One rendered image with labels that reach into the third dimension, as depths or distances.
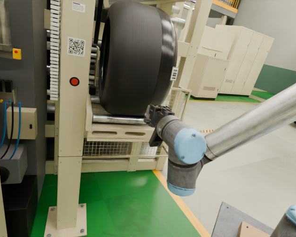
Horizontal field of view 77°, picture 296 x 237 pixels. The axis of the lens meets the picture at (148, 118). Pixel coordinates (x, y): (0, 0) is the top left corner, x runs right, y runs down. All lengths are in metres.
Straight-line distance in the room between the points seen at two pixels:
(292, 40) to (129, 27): 12.29
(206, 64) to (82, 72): 4.77
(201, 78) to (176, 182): 5.08
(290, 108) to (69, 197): 1.24
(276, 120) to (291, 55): 12.15
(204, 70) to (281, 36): 8.16
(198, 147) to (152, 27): 0.55
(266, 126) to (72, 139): 0.91
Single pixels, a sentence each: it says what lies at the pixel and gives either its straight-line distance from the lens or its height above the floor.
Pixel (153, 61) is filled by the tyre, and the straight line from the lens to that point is 0.81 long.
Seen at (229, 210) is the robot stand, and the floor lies 0.60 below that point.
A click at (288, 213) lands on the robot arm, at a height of 0.89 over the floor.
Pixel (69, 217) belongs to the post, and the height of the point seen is 0.11.
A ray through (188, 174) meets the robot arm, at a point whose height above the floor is 0.99.
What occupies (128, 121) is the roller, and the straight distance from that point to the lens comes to 1.01.
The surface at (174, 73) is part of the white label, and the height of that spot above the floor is 1.20.
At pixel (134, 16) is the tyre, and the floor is 1.39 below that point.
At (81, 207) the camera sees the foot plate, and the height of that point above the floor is 0.02.
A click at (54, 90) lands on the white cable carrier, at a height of 1.00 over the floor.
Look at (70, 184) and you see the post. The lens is 1.32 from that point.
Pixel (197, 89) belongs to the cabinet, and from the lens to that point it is 5.61.
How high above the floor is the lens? 1.32
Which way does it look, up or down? 22 degrees down
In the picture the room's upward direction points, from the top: 13 degrees clockwise
